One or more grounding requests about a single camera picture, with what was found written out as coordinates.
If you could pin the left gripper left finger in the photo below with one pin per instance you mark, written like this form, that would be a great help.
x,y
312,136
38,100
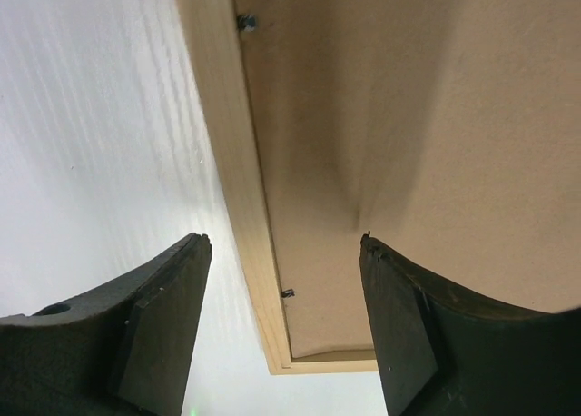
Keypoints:
x,y
123,348

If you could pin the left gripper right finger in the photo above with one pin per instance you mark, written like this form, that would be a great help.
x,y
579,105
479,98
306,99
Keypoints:
x,y
443,349

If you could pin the wooden picture frame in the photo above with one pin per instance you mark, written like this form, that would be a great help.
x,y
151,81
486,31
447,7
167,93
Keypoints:
x,y
448,129

